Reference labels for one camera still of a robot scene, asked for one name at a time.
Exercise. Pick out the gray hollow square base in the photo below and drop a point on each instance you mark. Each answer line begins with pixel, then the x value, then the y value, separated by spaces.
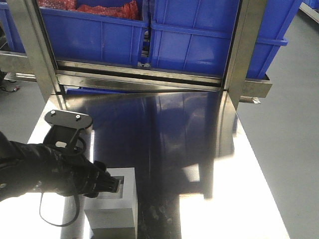
pixel 115 215

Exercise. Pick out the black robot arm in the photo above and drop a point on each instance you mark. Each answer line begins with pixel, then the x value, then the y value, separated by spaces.
pixel 24 167

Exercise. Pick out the blue bin far left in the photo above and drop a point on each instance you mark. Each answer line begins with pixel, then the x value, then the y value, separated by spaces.
pixel 7 23

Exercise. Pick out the red mesh bag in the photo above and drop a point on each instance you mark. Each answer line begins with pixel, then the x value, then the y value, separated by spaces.
pixel 128 10

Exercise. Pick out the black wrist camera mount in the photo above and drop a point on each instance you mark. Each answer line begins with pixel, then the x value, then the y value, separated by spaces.
pixel 65 128

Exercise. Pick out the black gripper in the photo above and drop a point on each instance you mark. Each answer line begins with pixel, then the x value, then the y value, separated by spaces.
pixel 78 176

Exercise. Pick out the blue bin with red items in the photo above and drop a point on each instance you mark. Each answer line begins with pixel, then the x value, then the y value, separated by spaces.
pixel 91 37

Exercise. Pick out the blue stacked bin right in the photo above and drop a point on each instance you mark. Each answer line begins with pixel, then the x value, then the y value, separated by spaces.
pixel 195 35

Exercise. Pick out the stainless steel rack frame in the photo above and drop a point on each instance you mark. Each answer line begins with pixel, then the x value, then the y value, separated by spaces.
pixel 38 63

